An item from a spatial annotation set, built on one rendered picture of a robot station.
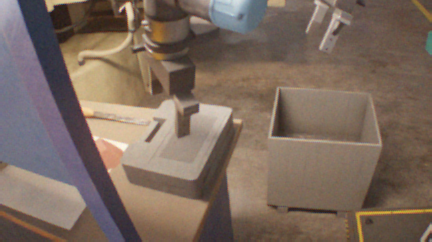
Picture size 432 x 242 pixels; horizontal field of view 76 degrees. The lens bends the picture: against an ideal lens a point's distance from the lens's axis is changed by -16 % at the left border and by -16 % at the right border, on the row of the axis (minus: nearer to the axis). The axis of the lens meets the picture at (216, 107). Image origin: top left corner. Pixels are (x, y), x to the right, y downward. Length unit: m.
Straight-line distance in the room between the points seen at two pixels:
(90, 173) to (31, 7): 0.19
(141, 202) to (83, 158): 0.42
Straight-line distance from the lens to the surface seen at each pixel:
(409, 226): 1.56
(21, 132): 0.45
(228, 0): 0.41
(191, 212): 0.72
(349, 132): 1.96
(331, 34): 0.73
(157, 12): 0.50
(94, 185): 0.39
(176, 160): 0.73
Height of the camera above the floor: 1.53
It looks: 36 degrees down
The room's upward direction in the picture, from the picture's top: 7 degrees counter-clockwise
